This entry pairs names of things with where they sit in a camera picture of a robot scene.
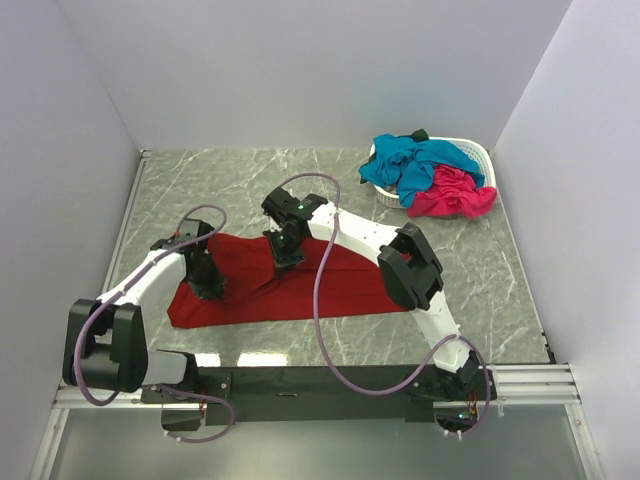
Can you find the red t-shirt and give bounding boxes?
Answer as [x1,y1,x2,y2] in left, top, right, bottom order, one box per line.
[167,233,403,329]

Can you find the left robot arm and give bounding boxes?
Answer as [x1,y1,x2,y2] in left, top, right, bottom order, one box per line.
[62,219,225,402]

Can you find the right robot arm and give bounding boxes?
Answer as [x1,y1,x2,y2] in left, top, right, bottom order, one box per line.
[261,187,490,400]

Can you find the blue t-shirt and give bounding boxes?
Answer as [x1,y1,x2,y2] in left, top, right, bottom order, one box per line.
[359,134,486,207]

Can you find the dark green garment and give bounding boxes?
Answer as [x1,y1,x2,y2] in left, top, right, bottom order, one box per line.
[410,129,430,142]

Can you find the pink t-shirt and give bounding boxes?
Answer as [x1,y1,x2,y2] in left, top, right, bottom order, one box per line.
[407,165,498,218]

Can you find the white laundry basket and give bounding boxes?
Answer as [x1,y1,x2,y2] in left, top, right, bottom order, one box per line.
[373,137,497,209]

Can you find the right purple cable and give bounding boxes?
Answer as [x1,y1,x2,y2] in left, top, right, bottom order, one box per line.
[282,172,494,439]

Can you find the purple cable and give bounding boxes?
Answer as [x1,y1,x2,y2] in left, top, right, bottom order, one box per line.
[72,204,237,445]
[282,172,494,439]

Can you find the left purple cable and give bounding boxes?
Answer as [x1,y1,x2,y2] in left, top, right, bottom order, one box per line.
[72,204,237,445]

